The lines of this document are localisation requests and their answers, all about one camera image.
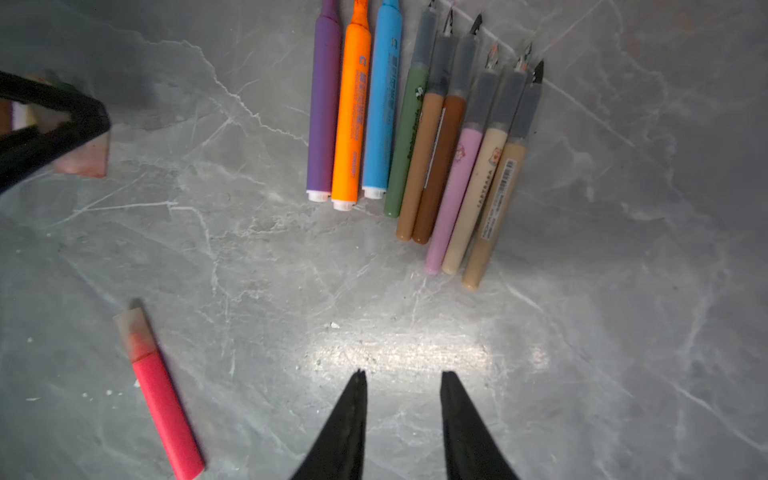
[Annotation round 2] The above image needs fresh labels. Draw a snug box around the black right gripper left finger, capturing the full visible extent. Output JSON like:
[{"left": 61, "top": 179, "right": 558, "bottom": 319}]
[{"left": 292, "top": 369, "right": 368, "bottom": 480}]

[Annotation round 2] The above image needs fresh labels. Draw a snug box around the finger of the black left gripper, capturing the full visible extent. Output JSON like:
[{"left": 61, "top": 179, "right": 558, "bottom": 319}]
[{"left": 1, "top": 72, "right": 111, "bottom": 192}]

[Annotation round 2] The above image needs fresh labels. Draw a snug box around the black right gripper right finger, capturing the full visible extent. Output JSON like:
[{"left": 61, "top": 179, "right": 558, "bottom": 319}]
[{"left": 440, "top": 371, "right": 519, "bottom": 480}]

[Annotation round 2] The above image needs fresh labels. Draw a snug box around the lilac cap beige pen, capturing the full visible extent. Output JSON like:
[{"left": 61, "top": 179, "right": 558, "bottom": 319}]
[{"left": 462, "top": 59, "right": 545, "bottom": 291}]

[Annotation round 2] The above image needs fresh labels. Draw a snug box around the tan brown pen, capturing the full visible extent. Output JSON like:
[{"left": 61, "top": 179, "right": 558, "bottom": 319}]
[{"left": 396, "top": 7, "right": 457, "bottom": 241}]

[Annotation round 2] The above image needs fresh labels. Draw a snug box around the beige capybara pen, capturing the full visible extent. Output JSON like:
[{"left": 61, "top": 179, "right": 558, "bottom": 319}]
[{"left": 442, "top": 42, "right": 532, "bottom": 275}]

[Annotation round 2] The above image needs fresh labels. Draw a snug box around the purple highlighter pen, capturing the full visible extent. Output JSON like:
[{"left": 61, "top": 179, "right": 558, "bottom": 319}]
[{"left": 306, "top": 0, "right": 342, "bottom": 203}]

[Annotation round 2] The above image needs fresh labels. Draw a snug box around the orange highlighter pen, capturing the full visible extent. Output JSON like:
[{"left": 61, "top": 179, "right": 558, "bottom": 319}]
[{"left": 331, "top": 0, "right": 372, "bottom": 212}]

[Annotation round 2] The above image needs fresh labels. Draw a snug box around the pink cap brown pen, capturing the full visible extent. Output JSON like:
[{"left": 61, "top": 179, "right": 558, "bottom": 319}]
[{"left": 412, "top": 13, "right": 483, "bottom": 245}]

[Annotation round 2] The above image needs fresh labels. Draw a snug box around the green fountain pen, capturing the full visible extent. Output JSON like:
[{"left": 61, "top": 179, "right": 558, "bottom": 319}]
[{"left": 383, "top": 1, "right": 438, "bottom": 218}]

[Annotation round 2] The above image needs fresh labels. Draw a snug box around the blue highlighter pen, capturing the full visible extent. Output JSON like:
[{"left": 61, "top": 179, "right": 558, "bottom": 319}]
[{"left": 362, "top": 0, "right": 402, "bottom": 200}]

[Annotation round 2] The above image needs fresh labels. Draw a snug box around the brown lilac pen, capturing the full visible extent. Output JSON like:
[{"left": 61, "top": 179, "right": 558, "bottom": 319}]
[{"left": 425, "top": 42, "right": 500, "bottom": 275}]

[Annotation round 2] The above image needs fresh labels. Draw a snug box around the pink highlighter pen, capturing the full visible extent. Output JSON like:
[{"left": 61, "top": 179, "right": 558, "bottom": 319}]
[{"left": 114, "top": 301, "right": 205, "bottom": 479}]

